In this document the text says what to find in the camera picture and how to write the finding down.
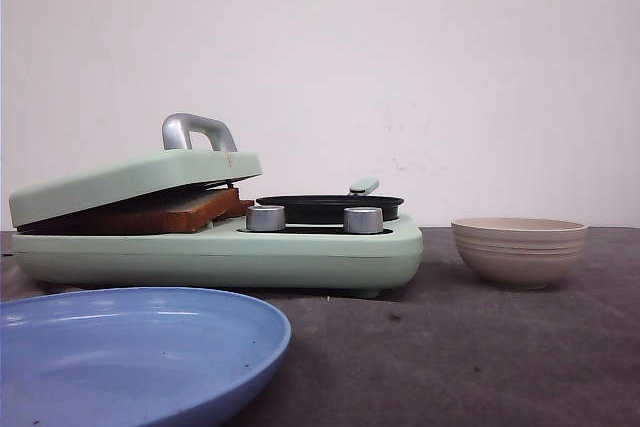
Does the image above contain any right silver knob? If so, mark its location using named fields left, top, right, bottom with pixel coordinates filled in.
left=343, top=206, right=384, bottom=235

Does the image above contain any mint green hinged lid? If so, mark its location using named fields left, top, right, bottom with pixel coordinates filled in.
left=9, top=113, right=262, bottom=229

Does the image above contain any beige ribbed bowl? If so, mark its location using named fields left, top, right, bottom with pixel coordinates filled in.
left=451, top=217, right=587, bottom=289

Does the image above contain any silver knob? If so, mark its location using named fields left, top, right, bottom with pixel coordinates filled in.
left=246, top=205, right=286, bottom=232
left=343, top=206, right=384, bottom=235

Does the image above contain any bread slice with brown crust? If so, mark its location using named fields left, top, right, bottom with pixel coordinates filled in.
left=213, top=188, right=255, bottom=221

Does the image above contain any mint green breakfast maker base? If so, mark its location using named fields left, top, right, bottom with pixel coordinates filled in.
left=12, top=214, right=423, bottom=296

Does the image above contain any left silver knob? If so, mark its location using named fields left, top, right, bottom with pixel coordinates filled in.
left=246, top=205, right=286, bottom=232

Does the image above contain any blue plate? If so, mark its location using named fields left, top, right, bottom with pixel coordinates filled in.
left=1, top=288, right=292, bottom=426

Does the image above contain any black round frying pan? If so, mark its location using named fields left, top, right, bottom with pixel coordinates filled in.
left=256, top=177, right=404, bottom=225

